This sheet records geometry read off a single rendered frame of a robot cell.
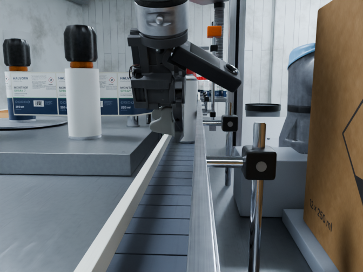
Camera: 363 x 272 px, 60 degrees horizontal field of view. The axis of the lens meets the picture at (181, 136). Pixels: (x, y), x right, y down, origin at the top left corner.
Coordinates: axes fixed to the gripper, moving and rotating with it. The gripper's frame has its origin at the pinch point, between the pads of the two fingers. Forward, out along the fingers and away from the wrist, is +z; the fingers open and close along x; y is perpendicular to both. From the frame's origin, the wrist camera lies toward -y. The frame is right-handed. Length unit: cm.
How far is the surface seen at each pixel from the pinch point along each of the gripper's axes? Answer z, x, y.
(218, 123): -0.4, -3.2, -6.9
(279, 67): 203, -415, -131
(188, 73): 0.2, -24.3, -0.7
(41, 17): 124, -423, 231
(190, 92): 3.9, -21.3, -1.1
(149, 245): -10.3, 28.7, 1.5
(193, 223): -23.6, 35.3, -2.8
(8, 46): 6, -53, 61
